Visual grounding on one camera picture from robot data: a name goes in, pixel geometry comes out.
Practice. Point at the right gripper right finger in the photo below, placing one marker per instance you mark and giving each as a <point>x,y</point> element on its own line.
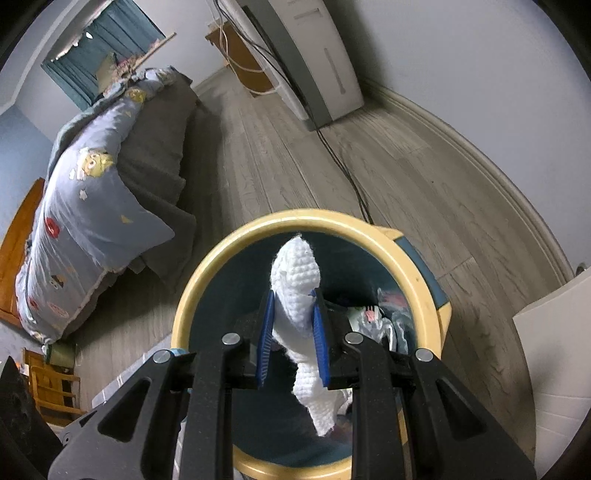
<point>412,417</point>

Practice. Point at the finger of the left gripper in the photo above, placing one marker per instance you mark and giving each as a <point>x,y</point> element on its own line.
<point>28,445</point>

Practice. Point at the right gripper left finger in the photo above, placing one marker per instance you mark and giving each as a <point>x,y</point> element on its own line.
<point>184,405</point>

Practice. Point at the black white wrapper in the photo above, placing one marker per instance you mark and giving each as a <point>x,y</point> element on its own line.
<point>389,323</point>

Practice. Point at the white cloth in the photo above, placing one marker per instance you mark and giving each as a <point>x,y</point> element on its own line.
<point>294,276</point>

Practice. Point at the small green trash bin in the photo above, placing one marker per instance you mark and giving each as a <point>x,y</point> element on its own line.
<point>59,354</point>

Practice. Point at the yellow rimmed teal trash bin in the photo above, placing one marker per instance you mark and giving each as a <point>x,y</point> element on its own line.
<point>430,306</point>

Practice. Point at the grey checked floor rug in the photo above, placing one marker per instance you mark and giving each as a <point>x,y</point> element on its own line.
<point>133,435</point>

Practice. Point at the wooden bedside chair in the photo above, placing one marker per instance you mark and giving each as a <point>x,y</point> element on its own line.
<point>55,390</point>

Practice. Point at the wooden bed headboard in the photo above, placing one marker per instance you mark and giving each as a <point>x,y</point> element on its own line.
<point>13,252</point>

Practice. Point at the wooden tv cabinet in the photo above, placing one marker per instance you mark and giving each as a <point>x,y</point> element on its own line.
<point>239,59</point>

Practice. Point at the teal window curtain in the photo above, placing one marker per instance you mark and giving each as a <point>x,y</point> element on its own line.
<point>120,31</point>

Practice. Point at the white air purifier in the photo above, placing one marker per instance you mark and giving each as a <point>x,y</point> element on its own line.
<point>302,54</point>

